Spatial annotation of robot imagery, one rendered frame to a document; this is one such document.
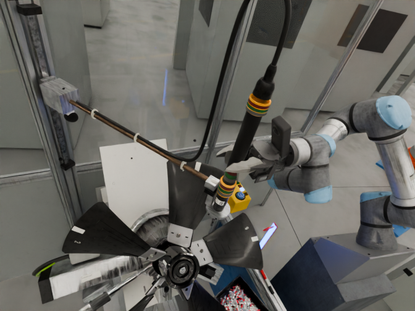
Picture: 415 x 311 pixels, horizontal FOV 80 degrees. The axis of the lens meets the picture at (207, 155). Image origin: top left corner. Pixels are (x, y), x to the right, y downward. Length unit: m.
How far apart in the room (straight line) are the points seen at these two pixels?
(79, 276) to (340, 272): 1.03
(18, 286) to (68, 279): 1.34
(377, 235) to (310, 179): 0.60
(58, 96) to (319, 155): 0.78
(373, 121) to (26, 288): 2.25
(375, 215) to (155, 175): 0.93
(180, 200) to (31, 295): 1.58
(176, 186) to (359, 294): 0.95
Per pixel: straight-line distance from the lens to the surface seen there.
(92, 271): 0.99
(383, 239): 1.29
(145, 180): 1.04
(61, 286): 1.01
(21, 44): 0.94
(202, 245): 0.97
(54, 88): 0.94
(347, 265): 1.27
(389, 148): 1.07
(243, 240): 1.04
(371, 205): 1.27
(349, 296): 1.38
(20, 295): 2.29
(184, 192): 0.88
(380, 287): 1.51
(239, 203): 1.28
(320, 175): 0.75
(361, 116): 1.03
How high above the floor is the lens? 2.03
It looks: 41 degrees down
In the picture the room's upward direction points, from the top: 15 degrees clockwise
